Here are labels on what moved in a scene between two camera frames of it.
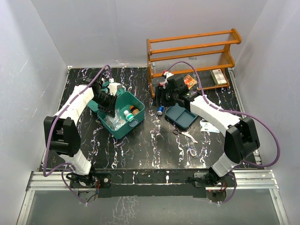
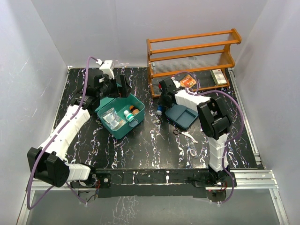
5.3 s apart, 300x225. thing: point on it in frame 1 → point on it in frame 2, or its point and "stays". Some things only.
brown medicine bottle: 135,111 stays
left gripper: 109,108 → 122,92
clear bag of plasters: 116,122 stays
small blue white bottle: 160,110 stays
